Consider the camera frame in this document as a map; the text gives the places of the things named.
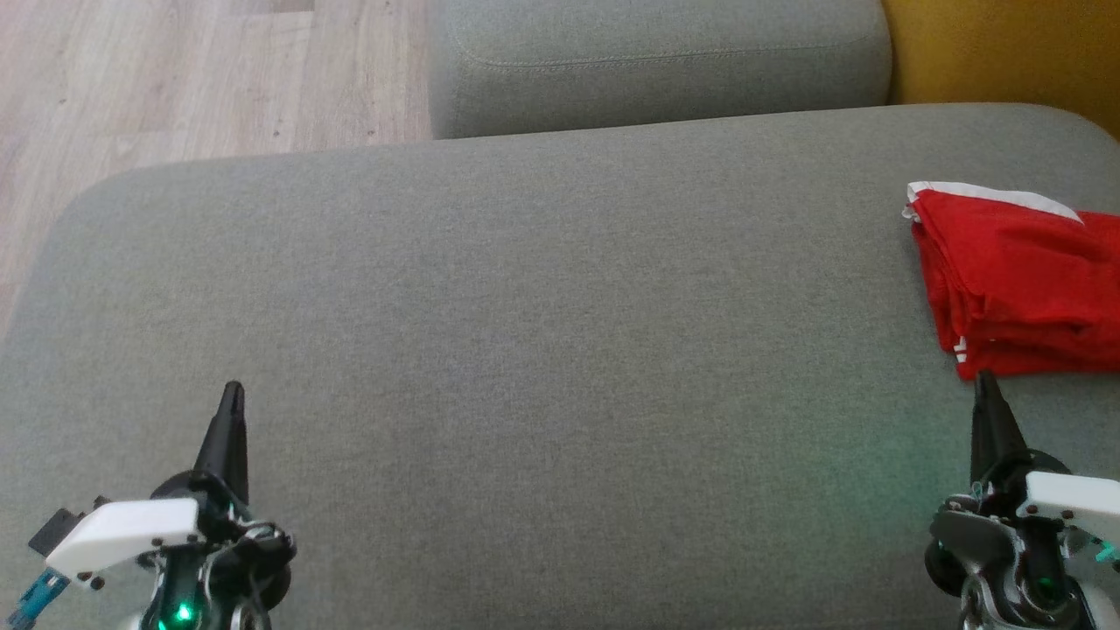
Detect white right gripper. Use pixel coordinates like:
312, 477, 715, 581
969, 370, 1120, 536

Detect grey sofa seat cushion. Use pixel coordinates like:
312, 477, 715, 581
0, 103, 1120, 630

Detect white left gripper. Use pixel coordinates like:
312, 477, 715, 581
45, 381, 263, 589

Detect red shorts white band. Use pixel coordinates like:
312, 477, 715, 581
903, 181, 1120, 338

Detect grey sofa back cushion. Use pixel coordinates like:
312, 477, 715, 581
427, 0, 893, 141

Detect red jersey shirt white stripes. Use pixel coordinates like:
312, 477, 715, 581
941, 324, 1120, 380

